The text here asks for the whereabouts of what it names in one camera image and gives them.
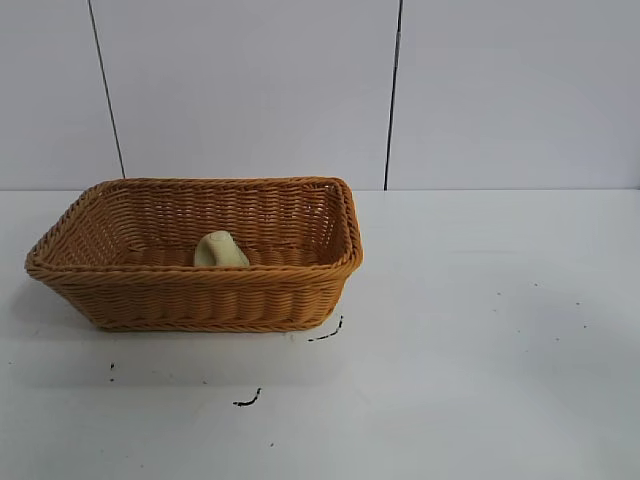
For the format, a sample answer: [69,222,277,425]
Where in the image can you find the pale yellow egg yolk pastry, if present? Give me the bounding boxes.
[193,230,250,269]

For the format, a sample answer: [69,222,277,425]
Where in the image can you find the brown woven wicker basket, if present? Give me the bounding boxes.
[25,174,365,333]

